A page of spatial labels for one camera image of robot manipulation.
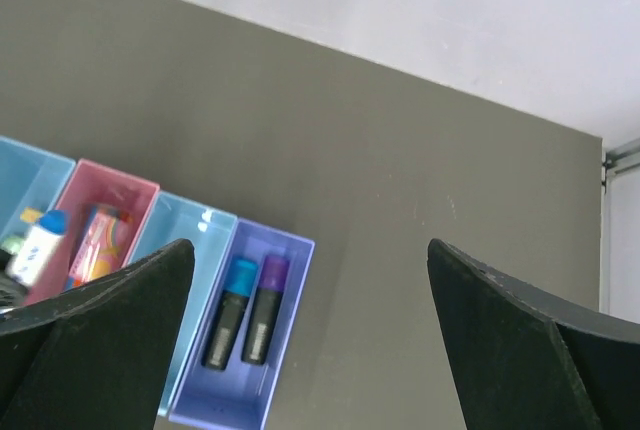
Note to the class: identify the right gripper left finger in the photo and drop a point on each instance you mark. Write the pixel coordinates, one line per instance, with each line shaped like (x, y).
(97, 356)

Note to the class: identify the purple black highlighter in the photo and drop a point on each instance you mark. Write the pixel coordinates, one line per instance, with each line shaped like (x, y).
(265, 309)

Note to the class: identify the green highlighter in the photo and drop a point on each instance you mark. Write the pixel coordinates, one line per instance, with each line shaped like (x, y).
(12, 244)

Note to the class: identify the yellow eraser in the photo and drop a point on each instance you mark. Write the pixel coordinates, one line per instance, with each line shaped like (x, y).
(30, 215)

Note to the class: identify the purple drawer bin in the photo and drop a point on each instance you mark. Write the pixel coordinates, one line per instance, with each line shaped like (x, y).
(240, 396)

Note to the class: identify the white blue pen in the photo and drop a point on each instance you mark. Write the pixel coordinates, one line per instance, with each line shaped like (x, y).
(40, 244)

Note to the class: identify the light blue bin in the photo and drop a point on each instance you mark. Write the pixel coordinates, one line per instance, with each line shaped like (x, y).
(31, 177)
(210, 231)

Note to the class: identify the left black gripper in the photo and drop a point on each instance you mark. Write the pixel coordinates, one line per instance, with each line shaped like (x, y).
(12, 293)

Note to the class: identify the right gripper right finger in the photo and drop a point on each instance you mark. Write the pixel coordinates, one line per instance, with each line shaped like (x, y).
(523, 358)

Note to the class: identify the crayon tube pink cap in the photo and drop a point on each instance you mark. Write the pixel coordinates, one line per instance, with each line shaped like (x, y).
(101, 244)

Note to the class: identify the pink drawer bin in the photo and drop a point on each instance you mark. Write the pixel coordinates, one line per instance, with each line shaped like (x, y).
(91, 182)

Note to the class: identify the right aluminium frame post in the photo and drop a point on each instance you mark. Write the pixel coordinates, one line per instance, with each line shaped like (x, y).
(619, 161)

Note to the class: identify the blue black marker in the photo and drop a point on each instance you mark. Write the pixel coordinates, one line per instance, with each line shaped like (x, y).
(234, 299)

